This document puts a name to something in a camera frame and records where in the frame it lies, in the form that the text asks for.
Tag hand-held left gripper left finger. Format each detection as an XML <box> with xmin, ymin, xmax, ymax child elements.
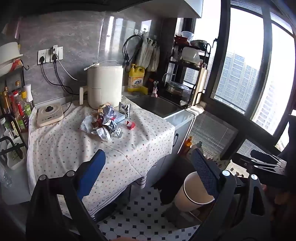
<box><xmin>25</xmin><ymin>149</ymin><xmax>108</xmax><ymax>241</ymax></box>

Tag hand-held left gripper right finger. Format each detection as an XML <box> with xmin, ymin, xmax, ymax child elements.
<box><xmin>190</xmin><ymin>148</ymin><xmax>278</xmax><ymax>241</ymax></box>

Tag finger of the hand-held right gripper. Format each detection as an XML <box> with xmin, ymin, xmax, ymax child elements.
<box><xmin>250</xmin><ymin>150</ymin><xmax>288</xmax><ymax>168</ymax></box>
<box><xmin>252</xmin><ymin>166</ymin><xmax>289</xmax><ymax>192</ymax></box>

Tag white round waste bin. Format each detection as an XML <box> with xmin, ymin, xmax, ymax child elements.
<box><xmin>174</xmin><ymin>171</ymin><xmax>215</xmax><ymax>212</ymax></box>

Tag white blue wrapper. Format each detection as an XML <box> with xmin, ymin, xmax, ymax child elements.
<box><xmin>80</xmin><ymin>115</ymin><xmax>99</xmax><ymax>133</ymax></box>

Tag silver foil snack packet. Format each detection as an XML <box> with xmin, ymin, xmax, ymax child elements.
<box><xmin>119</xmin><ymin>102</ymin><xmax>131</xmax><ymax>119</ymax></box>

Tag narrow white window blind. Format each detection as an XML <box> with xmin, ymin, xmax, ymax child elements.
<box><xmin>238</xmin><ymin>138</ymin><xmax>258</xmax><ymax>160</ymax></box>

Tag floral white tablecloth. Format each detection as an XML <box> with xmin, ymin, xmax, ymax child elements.
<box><xmin>26</xmin><ymin>95</ymin><xmax>175</xmax><ymax>218</ymax></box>

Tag white crumpled plastic wrapper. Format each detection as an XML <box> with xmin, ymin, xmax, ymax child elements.
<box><xmin>91</xmin><ymin>128</ymin><xmax>112</xmax><ymax>142</ymax></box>

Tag wide white window blind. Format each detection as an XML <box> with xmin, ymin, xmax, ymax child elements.
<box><xmin>185</xmin><ymin>111</ymin><xmax>238</xmax><ymax>160</ymax></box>

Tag person's black shoe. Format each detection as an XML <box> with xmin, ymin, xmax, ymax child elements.
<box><xmin>159</xmin><ymin>183</ymin><xmax>185</xmax><ymax>205</ymax></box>

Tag crumpled silver foil wrapper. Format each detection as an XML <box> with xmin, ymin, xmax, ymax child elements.
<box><xmin>102</xmin><ymin>105</ymin><xmax>122</xmax><ymax>139</ymax></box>

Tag grey base cabinet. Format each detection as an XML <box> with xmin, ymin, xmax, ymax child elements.
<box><xmin>147</xmin><ymin>111</ymin><xmax>197</xmax><ymax>187</ymax></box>

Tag brown gold crumpled wrapper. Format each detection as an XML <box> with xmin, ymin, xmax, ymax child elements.
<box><xmin>92</xmin><ymin>105</ymin><xmax>105</xmax><ymax>128</ymax></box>

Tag flat blue white packet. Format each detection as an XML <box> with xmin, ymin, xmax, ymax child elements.
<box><xmin>114</xmin><ymin>112</ymin><xmax>127</xmax><ymax>124</ymax></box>

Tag white dish cloth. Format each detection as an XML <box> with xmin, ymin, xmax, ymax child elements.
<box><xmin>187</xmin><ymin>102</ymin><xmax>206</xmax><ymax>115</ymax></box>

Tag white mini induction cooker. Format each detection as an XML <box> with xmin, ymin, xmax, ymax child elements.
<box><xmin>36</xmin><ymin>104</ymin><xmax>65</xmax><ymax>128</ymax></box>

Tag white plastic caddy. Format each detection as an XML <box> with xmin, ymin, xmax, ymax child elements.
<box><xmin>7</xmin><ymin>141</ymin><xmax>27</xmax><ymax>168</ymax></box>

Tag high-rise building outside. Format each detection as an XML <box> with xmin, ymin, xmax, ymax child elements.
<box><xmin>217</xmin><ymin>50</ymin><xmax>259</xmax><ymax>109</ymax></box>

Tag steel kitchen sink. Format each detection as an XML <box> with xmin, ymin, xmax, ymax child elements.
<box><xmin>128</xmin><ymin>95</ymin><xmax>185</xmax><ymax>118</ymax></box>

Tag cream air fryer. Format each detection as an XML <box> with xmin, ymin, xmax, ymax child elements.
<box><xmin>80</xmin><ymin>62</ymin><xmax>124</xmax><ymax>110</ymax></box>

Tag steel pot with glass lid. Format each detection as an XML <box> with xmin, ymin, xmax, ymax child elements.
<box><xmin>165</xmin><ymin>81</ymin><xmax>192</xmax><ymax>96</ymax></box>

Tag wooden cutting board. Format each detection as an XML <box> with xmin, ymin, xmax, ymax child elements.
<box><xmin>193</xmin><ymin>65</ymin><xmax>208</xmax><ymax>107</ymax></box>

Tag row of condiment bottles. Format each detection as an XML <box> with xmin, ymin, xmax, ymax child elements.
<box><xmin>0</xmin><ymin>80</ymin><xmax>36</xmax><ymax>139</ymax></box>

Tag pink soap dispenser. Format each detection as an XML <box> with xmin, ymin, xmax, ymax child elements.
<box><xmin>151</xmin><ymin>81</ymin><xmax>160</xmax><ymax>98</ymax></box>

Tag yellow dish detergent bottle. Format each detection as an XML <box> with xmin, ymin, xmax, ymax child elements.
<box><xmin>128</xmin><ymin>64</ymin><xmax>146</xmax><ymax>92</ymax></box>

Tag chrome faucet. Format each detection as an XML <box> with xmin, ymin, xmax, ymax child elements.
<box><xmin>162</xmin><ymin>72</ymin><xmax>176</xmax><ymax>84</ymax></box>

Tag black metal dish rack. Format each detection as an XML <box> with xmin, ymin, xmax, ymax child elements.
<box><xmin>165</xmin><ymin>39</ymin><xmax>212</xmax><ymax>107</ymax></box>

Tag white plastic container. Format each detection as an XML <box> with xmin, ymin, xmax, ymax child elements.
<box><xmin>181</xmin><ymin>47</ymin><xmax>203</xmax><ymax>64</ymax></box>

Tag hanging grey cloths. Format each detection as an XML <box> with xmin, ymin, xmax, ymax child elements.
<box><xmin>136</xmin><ymin>35</ymin><xmax>160</xmax><ymax>72</ymax></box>

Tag clear plastic bowl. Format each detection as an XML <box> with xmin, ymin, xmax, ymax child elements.
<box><xmin>180</xmin><ymin>30</ymin><xmax>195</xmax><ymax>40</ymax></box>

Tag black power cable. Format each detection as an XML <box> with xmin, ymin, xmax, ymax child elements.
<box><xmin>41</xmin><ymin>60</ymin><xmax>75</xmax><ymax>95</ymax></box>

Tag white power cable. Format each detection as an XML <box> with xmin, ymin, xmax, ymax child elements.
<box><xmin>57</xmin><ymin>58</ymin><xmax>79</xmax><ymax>81</ymax></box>

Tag black window frame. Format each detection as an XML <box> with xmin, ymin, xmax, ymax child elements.
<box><xmin>203</xmin><ymin>0</ymin><xmax>296</xmax><ymax>163</ymax></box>

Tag white cable on fryer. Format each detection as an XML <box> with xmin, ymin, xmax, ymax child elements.
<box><xmin>84</xmin><ymin>60</ymin><xmax>119</xmax><ymax>71</ymax></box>

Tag black hanging cable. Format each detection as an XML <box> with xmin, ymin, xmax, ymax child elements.
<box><xmin>122</xmin><ymin>35</ymin><xmax>144</xmax><ymax>72</ymax></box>

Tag white wall outlet panel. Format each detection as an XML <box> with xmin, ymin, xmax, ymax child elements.
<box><xmin>38</xmin><ymin>45</ymin><xmax>64</xmax><ymax>64</ymax></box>

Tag white wall cabinet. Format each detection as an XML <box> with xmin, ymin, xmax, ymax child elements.
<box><xmin>117</xmin><ymin>0</ymin><xmax>204</xmax><ymax>19</ymax></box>

